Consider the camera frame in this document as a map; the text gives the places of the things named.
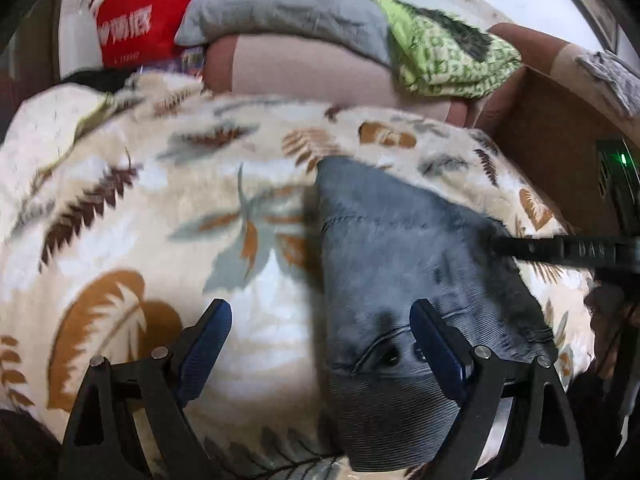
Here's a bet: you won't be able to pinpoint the colourful printed packet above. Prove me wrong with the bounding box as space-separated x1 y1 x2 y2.
142 46 207 77

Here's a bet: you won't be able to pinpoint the beige leaf print blanket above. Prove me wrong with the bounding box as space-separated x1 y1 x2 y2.
0 72 596 480

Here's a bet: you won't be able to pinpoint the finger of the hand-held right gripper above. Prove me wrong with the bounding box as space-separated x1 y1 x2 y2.
487 233 640 277

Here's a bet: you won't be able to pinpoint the green patterned cloth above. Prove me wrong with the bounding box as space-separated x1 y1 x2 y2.
366 0 524 99

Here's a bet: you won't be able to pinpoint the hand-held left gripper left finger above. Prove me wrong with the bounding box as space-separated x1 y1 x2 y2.
59 299 234 480

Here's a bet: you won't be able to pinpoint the grey pillow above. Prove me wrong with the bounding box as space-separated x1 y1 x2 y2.
174 0 395 67

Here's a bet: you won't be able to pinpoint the brown cardboard board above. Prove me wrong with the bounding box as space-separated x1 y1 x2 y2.
492 64 627 237

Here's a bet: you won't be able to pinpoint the red shopping bag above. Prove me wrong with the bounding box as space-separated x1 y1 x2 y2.
89 0 211 69

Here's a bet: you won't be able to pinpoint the grey knitted cloth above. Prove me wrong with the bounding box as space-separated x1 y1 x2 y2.
574 51 640 120

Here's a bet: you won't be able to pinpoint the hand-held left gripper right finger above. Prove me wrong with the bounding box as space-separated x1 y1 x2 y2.
409 299 586 480

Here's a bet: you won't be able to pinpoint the pink brown bolster cushion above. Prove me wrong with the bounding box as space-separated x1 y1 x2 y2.
201 22 578 132

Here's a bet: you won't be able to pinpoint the blue denim pants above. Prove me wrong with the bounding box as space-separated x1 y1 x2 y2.
314 156 560 473

